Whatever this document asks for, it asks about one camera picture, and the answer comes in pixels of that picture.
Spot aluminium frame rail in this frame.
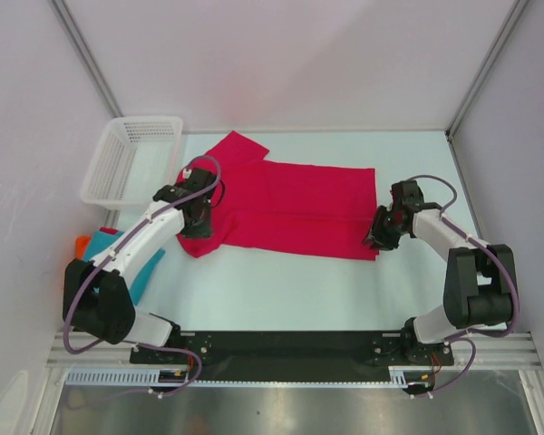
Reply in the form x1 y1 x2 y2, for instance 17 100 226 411
46 333 542 371

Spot teal t shirt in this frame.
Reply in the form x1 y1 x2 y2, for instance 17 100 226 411
85 227 165 306

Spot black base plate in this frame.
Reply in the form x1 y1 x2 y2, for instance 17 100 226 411
131 329 454 384

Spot pink t shirt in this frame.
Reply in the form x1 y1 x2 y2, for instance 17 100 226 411
178 131 378 261

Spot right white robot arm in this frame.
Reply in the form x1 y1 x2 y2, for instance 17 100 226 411
364 177 520 365

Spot white plastic basket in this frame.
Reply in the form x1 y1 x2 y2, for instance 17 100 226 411
80 116 183 211

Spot orange t shirt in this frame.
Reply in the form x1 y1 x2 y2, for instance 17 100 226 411
73 236 92 262

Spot white cable duct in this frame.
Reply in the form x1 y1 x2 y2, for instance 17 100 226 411
65 368 432 389

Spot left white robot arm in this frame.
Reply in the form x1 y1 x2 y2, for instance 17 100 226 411
63 164 221 363

